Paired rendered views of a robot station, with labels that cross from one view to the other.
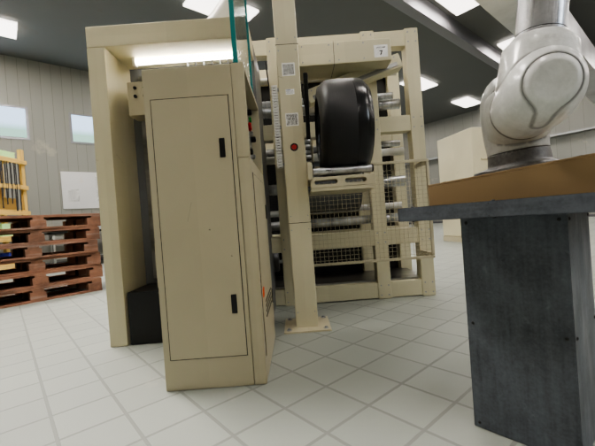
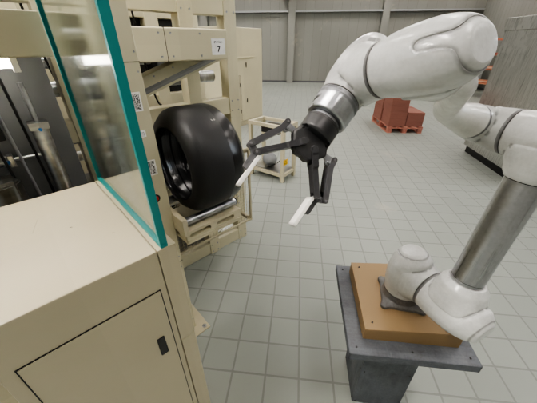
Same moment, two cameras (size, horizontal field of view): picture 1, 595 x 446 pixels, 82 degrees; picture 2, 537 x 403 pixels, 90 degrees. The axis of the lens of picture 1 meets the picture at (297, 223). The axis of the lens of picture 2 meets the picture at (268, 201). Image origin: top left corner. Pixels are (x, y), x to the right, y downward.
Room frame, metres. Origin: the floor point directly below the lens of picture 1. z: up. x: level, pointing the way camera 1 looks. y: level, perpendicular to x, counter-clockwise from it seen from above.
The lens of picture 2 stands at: (0.78, 0.37, 1.72)
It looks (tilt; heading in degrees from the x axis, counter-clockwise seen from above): 30 degrees down; 317
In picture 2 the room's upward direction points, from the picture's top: straight up
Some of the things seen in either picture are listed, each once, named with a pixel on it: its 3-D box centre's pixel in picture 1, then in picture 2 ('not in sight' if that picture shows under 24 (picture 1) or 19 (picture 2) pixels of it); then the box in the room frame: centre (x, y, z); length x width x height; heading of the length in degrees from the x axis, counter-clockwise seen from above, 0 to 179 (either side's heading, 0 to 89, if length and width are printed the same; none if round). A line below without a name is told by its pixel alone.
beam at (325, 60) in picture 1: (342, 60); (169, 44); (2.38, -0.39, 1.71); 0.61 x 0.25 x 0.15; 90
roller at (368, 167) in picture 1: (342, 170); (210, 211); (1.94, -0.27, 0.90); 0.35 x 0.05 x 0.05; 90
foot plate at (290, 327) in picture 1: (306, 323); (183, 325); (2.06, -0.01, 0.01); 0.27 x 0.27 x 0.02; 0
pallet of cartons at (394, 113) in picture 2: not in sight; (398, 110); (3.45, -6.26, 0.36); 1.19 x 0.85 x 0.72; 130
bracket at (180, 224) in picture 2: (308, 175); (169, 213); (2.08, -0.09, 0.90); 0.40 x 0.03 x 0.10; 0
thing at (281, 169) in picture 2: not in sight; (272, 148); (3.48, -2.24, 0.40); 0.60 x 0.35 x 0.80; 11
